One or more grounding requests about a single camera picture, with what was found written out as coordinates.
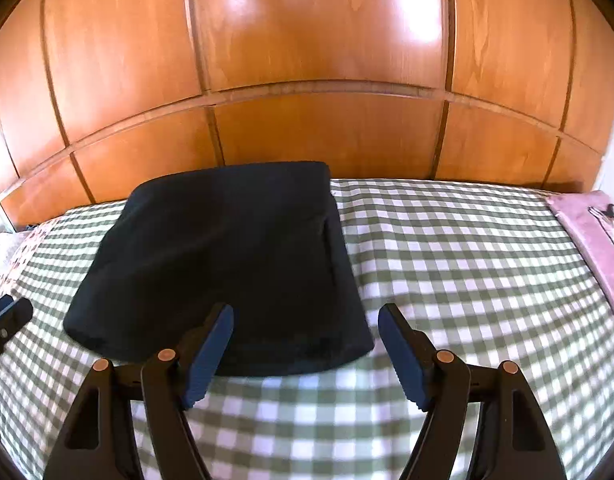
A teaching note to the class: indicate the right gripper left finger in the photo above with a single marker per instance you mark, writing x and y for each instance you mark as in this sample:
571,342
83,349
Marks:
97,440

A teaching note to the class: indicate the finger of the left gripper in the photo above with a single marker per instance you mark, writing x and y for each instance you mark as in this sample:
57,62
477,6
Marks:
14,314

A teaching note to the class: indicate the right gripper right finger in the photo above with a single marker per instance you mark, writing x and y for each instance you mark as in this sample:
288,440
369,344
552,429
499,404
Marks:
513,440

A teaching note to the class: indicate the black pants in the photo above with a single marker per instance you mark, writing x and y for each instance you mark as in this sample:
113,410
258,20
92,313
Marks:
265,239

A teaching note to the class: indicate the floral bed sheet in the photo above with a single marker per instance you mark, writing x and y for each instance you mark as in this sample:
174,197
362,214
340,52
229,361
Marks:
16,249

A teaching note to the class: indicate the green checkered bed cover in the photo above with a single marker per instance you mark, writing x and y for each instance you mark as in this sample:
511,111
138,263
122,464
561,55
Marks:
485,271

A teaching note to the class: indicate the pink pillow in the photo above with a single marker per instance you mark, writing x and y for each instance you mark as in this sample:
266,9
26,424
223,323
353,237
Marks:
588,218

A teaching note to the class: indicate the wooden wardrobe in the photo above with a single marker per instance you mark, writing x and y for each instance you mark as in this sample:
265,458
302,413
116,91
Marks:
98,96

